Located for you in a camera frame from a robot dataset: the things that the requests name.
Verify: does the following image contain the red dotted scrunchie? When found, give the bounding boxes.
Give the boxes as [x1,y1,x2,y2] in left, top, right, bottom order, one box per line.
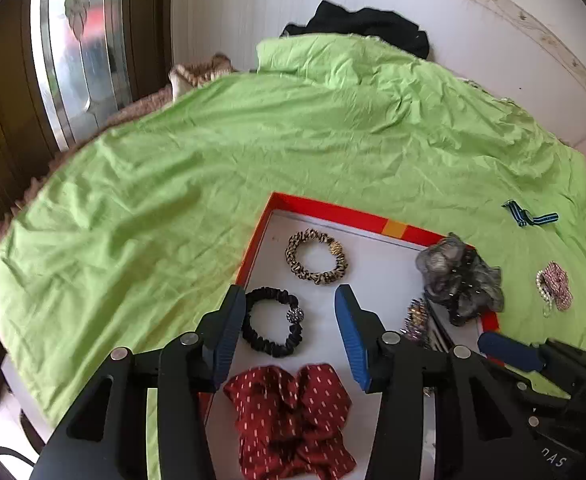
[223,362,358,480]

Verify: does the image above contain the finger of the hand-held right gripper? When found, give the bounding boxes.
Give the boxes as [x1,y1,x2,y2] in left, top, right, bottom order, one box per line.
[477,331,586,377]
[515,379,578,412]

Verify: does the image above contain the dark wooden door frame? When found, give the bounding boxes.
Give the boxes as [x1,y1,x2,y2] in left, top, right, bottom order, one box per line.
[0,0,174,261]

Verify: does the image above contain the stained glass window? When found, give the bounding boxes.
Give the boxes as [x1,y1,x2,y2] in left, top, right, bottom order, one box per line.
[30,0,134,153]

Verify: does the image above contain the pink plaid scrunchie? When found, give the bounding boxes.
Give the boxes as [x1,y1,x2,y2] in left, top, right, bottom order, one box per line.
[543,261,574,312]

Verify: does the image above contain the red cardboard tray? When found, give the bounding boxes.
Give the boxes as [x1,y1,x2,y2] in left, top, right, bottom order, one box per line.
[198,191,501,480]

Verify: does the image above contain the black garment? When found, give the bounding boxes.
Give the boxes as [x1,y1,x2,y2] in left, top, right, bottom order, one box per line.
[280,0,431,60]

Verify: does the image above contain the green bedsheet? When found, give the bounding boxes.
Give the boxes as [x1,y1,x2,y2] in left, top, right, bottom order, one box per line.
[0,32,586,480]

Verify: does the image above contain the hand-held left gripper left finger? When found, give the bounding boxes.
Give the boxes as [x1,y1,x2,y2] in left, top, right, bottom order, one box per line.
[30,284,248,480]

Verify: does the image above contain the white pearl bracelet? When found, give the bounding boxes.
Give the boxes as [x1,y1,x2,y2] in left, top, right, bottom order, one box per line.
[535,269,557,317]

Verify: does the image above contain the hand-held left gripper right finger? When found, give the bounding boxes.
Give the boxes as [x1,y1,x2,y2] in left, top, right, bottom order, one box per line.
[334,284,548,480]

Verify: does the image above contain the rhinestone hair clip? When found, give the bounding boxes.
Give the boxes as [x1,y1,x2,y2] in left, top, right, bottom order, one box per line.
[400,297,432,350]

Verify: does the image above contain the leopard print scrunchie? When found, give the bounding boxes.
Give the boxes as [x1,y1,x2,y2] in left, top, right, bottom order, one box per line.
[285,228,348,286]

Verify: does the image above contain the grey sheer scrunchie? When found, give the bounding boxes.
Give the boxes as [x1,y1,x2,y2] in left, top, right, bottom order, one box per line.
[415,232,504,313]

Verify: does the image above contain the brown patterned pillow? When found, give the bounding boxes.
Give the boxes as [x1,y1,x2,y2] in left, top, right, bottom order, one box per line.
[168,52,238,102]

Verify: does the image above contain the blue striped strap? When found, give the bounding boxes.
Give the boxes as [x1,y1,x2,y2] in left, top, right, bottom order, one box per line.
[503,200,560,229]

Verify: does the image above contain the black scrunchie with bead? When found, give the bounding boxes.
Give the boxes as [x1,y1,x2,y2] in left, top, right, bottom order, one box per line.
[241,286,304,358]

